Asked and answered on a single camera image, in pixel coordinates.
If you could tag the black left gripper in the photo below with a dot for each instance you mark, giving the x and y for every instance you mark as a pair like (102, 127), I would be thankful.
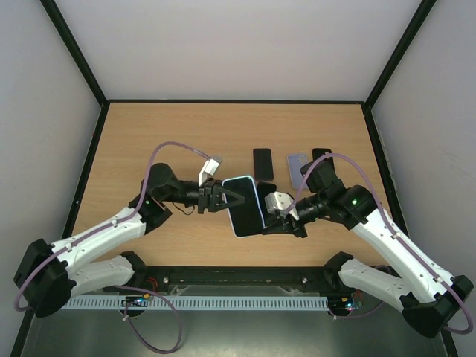
(210, 197)

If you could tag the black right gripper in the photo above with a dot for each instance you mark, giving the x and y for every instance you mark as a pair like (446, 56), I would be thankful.
(294, 224)

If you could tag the light blue card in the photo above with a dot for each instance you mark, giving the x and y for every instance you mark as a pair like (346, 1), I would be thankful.
(243, 208)

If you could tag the purple smartphone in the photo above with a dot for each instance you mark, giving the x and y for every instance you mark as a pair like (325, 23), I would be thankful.
(263, 166)

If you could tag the lavender phone case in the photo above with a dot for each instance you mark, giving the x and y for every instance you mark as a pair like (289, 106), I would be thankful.
(295, 162)

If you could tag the black phone case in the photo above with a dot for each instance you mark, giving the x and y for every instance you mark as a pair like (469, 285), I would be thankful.
(318, 152)

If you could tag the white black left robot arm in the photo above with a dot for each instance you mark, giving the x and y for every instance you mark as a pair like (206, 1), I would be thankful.
(50, 274)

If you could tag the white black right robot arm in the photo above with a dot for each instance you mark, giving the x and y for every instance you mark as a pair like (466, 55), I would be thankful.
(430, 298)

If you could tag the right circuit board with leds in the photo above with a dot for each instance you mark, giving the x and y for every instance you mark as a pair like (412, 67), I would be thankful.
(352, 302)

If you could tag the circuit board with leds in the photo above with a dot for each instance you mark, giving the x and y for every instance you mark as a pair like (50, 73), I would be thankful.
(352, 302)
(142, 301)

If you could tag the grey metal front plate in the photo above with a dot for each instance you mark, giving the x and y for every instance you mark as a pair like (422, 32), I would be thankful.
(104, 333)

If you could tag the left circuit board with leds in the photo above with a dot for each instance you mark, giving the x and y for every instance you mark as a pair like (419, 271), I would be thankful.
(142, 301)

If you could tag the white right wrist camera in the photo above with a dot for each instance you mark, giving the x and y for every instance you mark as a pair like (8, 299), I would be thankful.
(277, 202)

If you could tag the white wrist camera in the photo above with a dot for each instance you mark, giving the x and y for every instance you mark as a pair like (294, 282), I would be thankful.
(277, 202)
(208, 169)

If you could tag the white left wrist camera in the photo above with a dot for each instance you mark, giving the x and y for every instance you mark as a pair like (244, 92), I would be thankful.
(208, 169)

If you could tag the white slotted cable duct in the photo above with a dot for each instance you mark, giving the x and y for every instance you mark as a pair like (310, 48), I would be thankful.
(203, 303)

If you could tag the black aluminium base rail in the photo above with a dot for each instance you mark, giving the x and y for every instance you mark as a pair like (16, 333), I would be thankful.
(304, 279)

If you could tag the black enclosure frame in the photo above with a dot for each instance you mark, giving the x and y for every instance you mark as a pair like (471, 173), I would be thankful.
(411, 31)

